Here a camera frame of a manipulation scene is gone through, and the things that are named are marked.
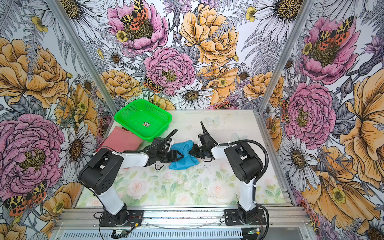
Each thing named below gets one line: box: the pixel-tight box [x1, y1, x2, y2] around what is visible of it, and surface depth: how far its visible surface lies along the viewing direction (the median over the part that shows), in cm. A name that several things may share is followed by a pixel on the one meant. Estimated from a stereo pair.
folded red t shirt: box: [96, 126, 144, 152], surface depth 101 cm
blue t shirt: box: [168, 140, 200, 170], surface depth 93 cm
